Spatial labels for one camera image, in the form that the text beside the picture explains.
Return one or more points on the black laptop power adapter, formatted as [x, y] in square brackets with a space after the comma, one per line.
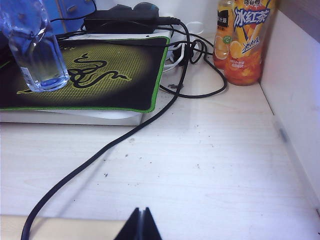
[120, 22]

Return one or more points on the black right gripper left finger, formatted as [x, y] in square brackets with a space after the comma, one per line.
[132, 230]

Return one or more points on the small orange juice bottle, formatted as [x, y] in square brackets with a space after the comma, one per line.
[220, 50]

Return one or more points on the black green-edged snake-logo mouse pad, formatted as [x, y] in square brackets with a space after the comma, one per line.
[112, 95]

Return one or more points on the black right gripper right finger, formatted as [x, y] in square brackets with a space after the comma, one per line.
[150, 230]

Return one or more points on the blue desk organizer box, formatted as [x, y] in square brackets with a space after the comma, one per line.
[72, 12]

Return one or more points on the black computer mouse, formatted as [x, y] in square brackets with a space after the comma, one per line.
[145, 7]

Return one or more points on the white desk riser stand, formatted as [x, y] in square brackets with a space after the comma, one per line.
[75, 118]

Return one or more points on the large iced tea bottle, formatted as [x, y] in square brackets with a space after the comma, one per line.
[245, 62]

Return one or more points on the clear mineral water bottle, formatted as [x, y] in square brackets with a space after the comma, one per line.
[42, 70]

